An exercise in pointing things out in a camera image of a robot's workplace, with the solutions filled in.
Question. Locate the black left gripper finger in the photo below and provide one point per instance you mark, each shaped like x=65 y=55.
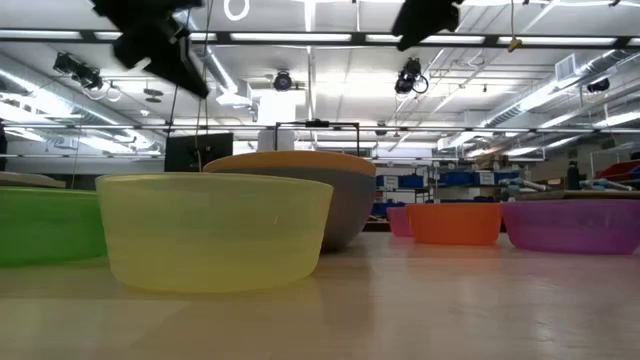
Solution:
x=182 y=65

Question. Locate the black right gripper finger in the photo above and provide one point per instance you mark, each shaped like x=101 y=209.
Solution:
x=407 y=36

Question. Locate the gray bowl with orange rim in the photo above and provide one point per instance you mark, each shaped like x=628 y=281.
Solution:
x=350 y=205

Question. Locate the small pink plastic bowl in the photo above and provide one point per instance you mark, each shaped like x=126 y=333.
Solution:
x=397 y=222

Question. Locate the orange plastic bowl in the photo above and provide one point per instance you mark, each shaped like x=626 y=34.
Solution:
x=455 y=225

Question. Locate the green translucent plastic bowl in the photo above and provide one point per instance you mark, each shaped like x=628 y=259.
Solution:
x=45 y=225

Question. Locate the purple translucent plastic bowl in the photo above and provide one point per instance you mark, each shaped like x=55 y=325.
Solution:
x=570 y=227

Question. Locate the blue storage bins shelf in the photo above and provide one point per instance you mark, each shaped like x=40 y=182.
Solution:
x=450 y=178

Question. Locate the yellow hanging tag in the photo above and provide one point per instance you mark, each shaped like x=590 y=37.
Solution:
x=515 y=45

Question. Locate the black computer monitor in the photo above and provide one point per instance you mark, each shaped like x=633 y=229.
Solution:
x=200 y=152

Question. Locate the yellow translucent plastic bowl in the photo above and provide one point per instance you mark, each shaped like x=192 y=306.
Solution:
x=210 y=235

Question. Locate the black ceiling camera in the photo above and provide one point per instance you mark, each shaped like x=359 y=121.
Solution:
x=80 y=72
x=282 y=81
x=409 y=76

